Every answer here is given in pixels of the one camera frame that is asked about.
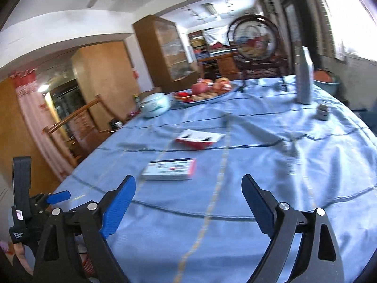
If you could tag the pale blue ceramic jar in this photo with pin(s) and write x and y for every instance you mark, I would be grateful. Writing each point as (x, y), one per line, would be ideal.
(155, 106)

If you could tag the blue striped tablecloth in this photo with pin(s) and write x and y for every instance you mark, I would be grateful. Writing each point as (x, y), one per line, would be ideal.
(235, 165)

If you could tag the wooden desk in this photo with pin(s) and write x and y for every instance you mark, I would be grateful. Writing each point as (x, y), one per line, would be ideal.
(221, 64)

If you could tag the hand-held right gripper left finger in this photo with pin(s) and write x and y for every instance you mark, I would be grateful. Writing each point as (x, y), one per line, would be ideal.
(117, 209)

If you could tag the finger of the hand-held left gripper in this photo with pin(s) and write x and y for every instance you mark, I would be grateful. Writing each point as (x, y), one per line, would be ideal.
(60, 196)

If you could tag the dark glass cabinet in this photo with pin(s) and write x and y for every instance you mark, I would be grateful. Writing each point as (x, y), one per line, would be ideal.
(66, 97)

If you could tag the grey basin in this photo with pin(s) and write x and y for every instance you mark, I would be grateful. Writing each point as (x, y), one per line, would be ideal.
(325, 81)

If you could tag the wooden glass display cabinet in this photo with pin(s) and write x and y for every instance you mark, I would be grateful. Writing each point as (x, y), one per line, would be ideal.
(165, 53)

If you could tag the white cloth cover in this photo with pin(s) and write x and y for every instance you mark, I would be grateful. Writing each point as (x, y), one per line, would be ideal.
(216, 37)

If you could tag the green can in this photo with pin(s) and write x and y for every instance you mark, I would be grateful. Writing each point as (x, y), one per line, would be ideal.
(136, 100)

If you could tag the book shelves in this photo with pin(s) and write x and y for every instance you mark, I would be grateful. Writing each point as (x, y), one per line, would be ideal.
(197, 44)

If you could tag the plate of fruit and nuts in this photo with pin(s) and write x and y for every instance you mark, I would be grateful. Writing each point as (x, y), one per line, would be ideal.
(206, 95)

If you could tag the dark wooden side table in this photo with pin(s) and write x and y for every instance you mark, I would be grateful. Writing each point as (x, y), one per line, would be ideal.
(123, 121)

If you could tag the person's left hand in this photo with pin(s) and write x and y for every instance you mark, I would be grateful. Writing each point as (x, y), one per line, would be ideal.
(20, 250)

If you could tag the open red and white box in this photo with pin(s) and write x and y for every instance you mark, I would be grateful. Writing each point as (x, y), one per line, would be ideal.
(200, 140)

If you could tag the tall orange wooden wardrobe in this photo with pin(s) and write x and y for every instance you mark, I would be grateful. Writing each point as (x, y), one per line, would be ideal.
(109, 82)

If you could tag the wooden chair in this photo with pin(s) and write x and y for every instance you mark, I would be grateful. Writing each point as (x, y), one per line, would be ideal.
(79, 123)

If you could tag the pink floral curtain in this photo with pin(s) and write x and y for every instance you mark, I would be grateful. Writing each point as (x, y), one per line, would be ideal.
(38, 118)

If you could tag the tall grey bottle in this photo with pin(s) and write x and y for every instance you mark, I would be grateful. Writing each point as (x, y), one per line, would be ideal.
(304, 76)

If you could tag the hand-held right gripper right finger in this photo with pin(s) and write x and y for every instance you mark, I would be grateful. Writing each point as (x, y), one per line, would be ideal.
(259, 203)

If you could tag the round framed decorative screen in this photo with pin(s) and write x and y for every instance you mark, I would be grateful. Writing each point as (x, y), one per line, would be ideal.
(253, 39)

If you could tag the small grey jar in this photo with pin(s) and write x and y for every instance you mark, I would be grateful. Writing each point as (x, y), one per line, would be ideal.
(323, 110)

